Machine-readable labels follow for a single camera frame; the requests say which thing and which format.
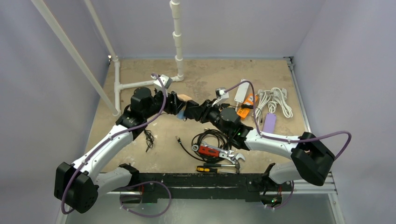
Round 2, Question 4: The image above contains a purple cable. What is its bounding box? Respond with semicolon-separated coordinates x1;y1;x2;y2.
224;80;353;161
60;73;168;215

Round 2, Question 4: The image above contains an aluminium rail frame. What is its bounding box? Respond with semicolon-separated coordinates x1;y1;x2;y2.
64;56;339;196

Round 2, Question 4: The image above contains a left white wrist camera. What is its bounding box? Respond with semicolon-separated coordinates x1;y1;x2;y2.
151;74;173;93

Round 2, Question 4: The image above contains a black power adapter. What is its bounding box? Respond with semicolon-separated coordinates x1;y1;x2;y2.
184;100;202;121

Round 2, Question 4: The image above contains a white cord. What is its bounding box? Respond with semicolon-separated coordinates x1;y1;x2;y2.
252;87;294;126

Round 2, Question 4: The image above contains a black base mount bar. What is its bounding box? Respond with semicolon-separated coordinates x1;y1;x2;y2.
118;165;292;203

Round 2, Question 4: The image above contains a thin black wire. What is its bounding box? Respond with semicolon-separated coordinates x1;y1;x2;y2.
143;129;156;153

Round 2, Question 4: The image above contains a black coiled cable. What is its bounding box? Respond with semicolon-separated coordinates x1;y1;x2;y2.
176;129;233;163

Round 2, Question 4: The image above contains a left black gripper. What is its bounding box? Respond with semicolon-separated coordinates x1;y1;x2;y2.
143;88;186;119

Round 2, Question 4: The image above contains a small claw hammer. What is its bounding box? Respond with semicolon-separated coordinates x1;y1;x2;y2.
202;163;240;174

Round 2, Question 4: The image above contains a yellow black screwdriver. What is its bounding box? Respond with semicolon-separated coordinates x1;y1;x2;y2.
196;166;236;174

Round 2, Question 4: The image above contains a red adjustable wrench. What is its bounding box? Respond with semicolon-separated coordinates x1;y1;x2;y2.
191;141;246;164

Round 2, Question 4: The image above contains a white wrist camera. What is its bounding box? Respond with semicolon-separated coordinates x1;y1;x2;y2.
151;74;173;93
212;87;229;107

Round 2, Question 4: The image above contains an orange power strip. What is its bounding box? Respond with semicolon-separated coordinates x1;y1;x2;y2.
237;94;258;120

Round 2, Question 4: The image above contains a white power strip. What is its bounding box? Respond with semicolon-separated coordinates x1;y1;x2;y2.
234;79;249;104

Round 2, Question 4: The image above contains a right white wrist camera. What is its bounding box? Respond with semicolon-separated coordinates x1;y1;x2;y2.
212;87;229;107

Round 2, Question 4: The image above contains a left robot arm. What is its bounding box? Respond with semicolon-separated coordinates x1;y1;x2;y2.
54;87;191;215

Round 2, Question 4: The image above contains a white PVC pipe frame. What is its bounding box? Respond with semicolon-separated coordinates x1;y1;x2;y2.
31;0;184;116

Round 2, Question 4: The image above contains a blue plug adapter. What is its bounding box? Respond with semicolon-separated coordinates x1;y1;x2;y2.
177;111;185;120

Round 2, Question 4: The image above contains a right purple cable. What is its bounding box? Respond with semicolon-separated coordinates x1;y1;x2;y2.
224;80;353;161

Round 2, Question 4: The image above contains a wooden cube adapter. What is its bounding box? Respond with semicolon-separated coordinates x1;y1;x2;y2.
177;94;192;102

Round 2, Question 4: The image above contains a purple power strip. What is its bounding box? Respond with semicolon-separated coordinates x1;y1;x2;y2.
262;112;276;133

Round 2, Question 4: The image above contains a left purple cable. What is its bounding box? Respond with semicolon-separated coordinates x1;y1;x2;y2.
60;73;168;215

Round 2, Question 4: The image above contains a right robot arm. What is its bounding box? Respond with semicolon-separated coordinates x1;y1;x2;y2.
197;100;335;190

